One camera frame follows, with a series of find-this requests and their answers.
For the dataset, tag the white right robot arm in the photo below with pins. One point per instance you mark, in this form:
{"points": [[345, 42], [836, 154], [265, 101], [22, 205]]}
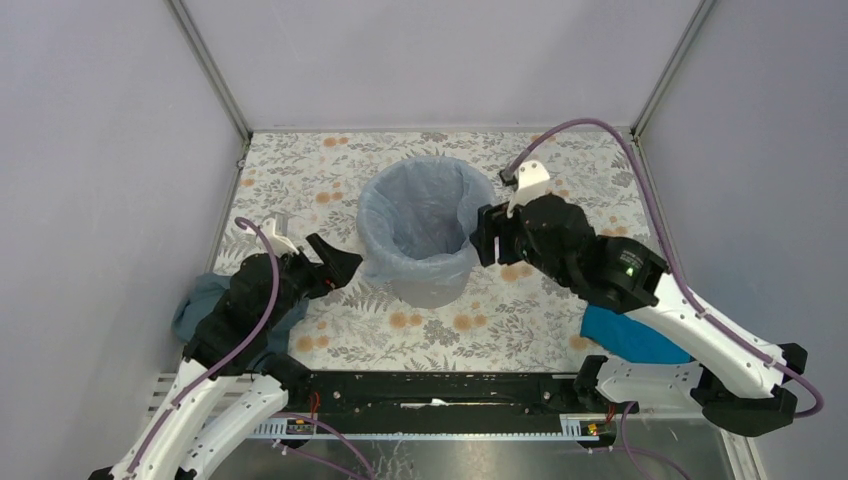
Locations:
{"points": [[733, 380]]}

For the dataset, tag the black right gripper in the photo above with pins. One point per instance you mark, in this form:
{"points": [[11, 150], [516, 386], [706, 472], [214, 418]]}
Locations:
{"points": [[492, 221]]}

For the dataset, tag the slotted cable duct rail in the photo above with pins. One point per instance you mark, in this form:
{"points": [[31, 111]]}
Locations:
{"points": [[557, 428]]}

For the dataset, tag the bright blue cloth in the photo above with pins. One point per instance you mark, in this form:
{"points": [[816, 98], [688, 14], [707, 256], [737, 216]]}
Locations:
{"points": [[630, 340]]}

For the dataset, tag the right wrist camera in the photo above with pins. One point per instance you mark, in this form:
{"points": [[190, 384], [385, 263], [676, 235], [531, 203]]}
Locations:
{"points": [[530, 181]]}

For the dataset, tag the grey plastic trash bin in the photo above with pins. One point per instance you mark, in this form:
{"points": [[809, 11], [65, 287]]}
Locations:
{"points": [[431, 289]]}

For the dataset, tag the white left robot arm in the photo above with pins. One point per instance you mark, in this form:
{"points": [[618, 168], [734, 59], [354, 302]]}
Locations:
{"points": [[184, 440]]}

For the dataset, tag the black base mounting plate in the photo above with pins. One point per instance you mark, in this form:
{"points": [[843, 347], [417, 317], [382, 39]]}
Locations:
{"points": [[477, 399]]}

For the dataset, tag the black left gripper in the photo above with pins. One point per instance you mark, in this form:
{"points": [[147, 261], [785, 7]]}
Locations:
{"points": [[340, 265]]}

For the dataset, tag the floral patterned table mat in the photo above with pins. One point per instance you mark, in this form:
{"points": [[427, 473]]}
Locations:
{"points": [[508, 318]]}

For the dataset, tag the light blue plastic trash bag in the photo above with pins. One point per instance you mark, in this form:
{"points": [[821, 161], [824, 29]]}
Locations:
{"points": [[415, 218]]}

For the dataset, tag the grey-blue cloth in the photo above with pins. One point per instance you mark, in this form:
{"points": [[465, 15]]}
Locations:
{"points": [[201, 300]]}

